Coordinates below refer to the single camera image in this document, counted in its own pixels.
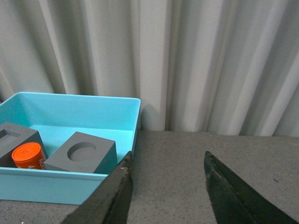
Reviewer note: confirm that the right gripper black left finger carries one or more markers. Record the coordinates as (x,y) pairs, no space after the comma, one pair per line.
(110,202)

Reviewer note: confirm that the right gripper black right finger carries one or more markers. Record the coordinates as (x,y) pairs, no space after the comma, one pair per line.
(234,201)

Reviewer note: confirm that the gray block with round recess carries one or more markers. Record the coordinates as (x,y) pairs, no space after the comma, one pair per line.
(84,153)

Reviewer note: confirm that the orange cylinder part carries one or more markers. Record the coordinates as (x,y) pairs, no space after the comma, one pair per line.
(29,155)

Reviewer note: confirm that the gray block with square recess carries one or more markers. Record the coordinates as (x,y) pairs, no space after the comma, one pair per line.
(12,136)

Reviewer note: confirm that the light blue plastic box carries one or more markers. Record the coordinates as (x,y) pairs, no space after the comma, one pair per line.
(56,117)

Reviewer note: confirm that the white pleated curtain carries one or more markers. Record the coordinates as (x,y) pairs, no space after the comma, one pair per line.
(226,67)

